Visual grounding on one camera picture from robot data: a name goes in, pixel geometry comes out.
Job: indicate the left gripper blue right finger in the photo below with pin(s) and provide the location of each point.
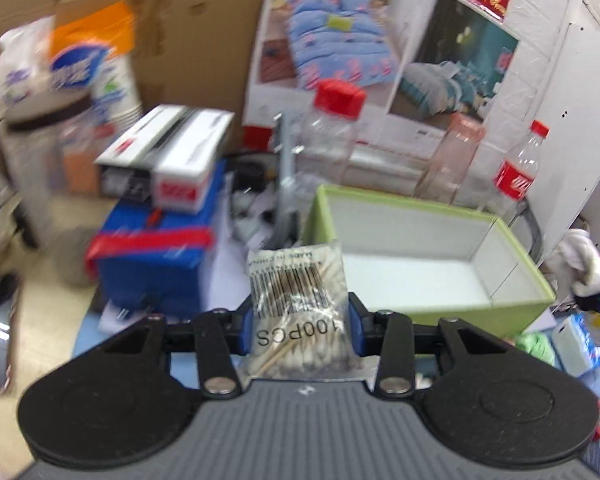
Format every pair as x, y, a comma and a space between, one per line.
356, 315

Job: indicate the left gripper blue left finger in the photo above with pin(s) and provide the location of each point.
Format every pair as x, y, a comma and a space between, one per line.
245, 318

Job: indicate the cotton swab bag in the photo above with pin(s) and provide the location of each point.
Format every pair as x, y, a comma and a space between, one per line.
301, 321

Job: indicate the white cloth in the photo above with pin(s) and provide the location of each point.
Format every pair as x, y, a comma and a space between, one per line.
575, 262

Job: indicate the metal lever stand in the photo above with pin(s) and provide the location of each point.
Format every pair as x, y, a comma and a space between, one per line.
287, 217

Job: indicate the blue machine box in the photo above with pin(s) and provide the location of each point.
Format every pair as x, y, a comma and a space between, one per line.
157, 260

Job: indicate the green cardboard box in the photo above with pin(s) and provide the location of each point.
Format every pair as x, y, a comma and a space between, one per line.
428, 260

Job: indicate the pink clear bottle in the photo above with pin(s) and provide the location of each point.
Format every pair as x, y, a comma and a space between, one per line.
448, 166

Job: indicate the green towel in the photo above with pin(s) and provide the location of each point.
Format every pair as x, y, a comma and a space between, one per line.
536, 344

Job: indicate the black white pen box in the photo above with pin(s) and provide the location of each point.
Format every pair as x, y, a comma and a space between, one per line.
167, 158

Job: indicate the red cap clear jar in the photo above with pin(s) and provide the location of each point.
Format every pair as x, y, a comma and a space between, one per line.
329, 134

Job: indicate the cola bottle red label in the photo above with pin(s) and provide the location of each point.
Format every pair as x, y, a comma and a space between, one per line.
517, 172

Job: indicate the blue tissue pack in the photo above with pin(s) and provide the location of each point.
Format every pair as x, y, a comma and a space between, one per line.
576, 341

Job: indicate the blue printed table mat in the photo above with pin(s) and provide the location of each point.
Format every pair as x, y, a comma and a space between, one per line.
449, 402

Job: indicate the clear jar with sand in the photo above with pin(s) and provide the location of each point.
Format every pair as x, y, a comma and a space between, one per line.
49, 144

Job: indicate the bedding poster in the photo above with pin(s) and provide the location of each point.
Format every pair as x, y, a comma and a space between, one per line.
419, 62

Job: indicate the orange blue tissue package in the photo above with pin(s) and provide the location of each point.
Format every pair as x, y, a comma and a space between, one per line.
94, 53

